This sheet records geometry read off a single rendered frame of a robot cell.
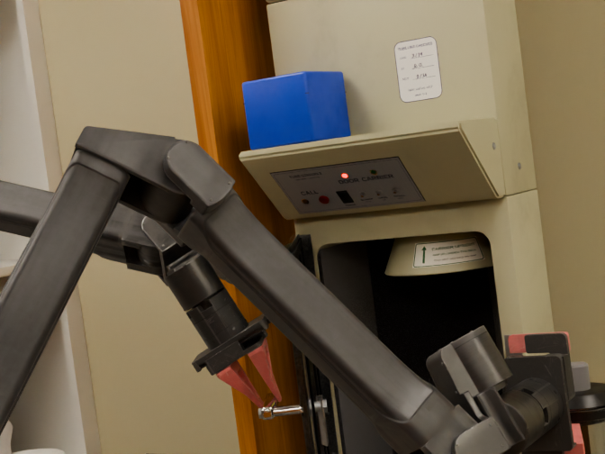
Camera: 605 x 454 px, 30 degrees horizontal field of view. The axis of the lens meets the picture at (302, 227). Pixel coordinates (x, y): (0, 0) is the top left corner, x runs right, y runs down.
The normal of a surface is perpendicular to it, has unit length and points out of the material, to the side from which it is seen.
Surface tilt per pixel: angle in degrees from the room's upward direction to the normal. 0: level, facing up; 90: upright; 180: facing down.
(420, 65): 90
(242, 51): 90
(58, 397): 90
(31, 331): 70
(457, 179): 135
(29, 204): 56
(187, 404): 90
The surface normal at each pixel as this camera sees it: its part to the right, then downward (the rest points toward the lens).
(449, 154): -0.28, 0.78
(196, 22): -0.52, 0.11
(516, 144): 0.84, -0.08
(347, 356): 0.29, -0.33
